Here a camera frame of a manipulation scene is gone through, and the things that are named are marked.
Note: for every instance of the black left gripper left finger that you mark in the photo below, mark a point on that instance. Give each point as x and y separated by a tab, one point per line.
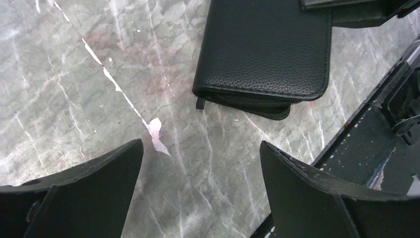
89	200

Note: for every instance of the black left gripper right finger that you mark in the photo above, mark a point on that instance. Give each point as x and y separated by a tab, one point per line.
306	202

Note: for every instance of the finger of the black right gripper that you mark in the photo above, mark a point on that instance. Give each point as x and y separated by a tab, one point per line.
362	13

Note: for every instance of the black zippered tool case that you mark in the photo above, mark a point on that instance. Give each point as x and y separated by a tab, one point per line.
263	56

